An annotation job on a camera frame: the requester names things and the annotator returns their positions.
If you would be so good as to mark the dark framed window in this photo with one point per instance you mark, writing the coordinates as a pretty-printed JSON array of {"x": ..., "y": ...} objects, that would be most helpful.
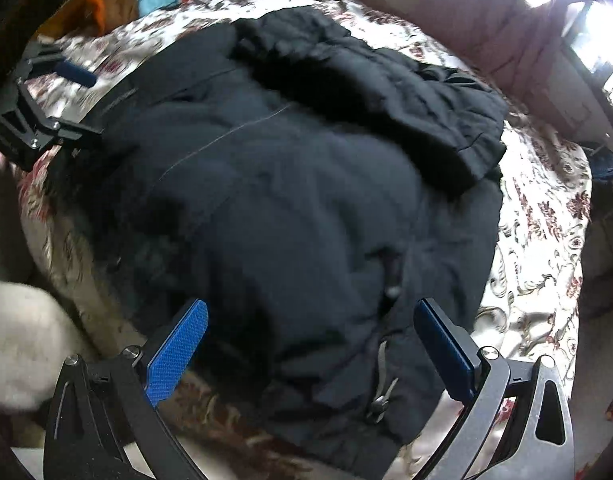
[{"x": 604, "y": 35}]

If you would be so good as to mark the blue backpack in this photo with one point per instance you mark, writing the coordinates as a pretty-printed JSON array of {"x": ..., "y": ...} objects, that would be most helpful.
[{"x": 604, "y": 165}]

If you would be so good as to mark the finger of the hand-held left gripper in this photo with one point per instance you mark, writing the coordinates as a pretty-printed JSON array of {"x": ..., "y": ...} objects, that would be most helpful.
[
  {"x": 79, "y": 132},
  {"x": 76, "y": 74}
]

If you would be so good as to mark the black padded jacket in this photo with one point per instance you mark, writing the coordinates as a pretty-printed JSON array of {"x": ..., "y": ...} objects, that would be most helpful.
[{"x": 296, "y": 200}]

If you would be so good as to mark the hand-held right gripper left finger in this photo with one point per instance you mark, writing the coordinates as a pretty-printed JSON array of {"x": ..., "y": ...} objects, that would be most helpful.
[{"x": 179, "y": 350}]

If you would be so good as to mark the floral bedspread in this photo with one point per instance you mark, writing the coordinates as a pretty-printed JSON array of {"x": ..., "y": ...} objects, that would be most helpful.
[{"x": 536, "y": 240}]

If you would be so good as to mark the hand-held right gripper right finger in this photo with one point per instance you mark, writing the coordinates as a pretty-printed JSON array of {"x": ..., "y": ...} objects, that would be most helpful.
[{"x": 444, "y": 352}]

